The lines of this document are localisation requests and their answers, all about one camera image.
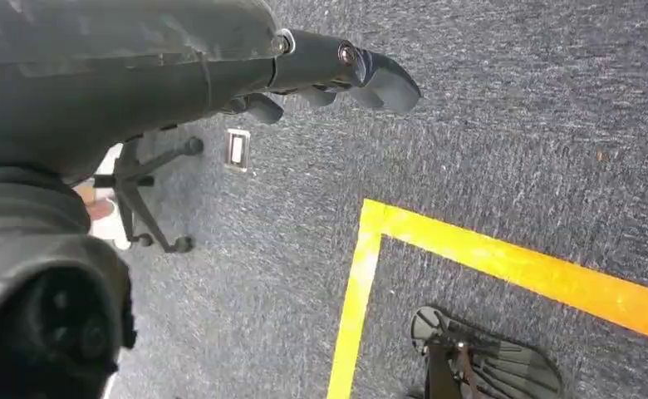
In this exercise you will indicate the white shoe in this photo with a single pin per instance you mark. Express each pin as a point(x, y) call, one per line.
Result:
point(106, 228)

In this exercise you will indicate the black office chair base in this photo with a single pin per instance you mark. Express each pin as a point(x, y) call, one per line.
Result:
point(128, 182)

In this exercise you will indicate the metal floor socket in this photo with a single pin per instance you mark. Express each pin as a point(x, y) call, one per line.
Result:
point(237, 150)

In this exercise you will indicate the yellow floor tape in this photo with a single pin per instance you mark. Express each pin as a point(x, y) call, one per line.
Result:
point(368, 248)

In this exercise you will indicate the grey ribbed left robot arm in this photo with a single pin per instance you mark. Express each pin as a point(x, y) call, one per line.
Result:
point(32, 297)

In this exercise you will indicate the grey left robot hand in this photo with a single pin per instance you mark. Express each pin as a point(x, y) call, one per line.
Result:
point(109, 77)

